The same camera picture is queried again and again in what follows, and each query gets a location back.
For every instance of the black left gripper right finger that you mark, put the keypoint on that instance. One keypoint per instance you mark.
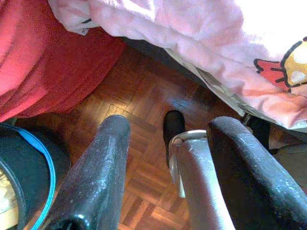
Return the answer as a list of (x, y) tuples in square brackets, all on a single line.
[(251, 182)]

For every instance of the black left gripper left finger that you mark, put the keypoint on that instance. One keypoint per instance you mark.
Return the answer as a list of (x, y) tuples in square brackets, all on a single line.
[(100, 172)]

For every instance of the red fabric beanbag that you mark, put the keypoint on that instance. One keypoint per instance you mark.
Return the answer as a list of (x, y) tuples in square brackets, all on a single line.
[(48, 67)]

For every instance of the pink fleece quilt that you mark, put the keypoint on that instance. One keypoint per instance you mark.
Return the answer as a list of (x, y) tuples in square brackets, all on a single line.
[(192, 31)]

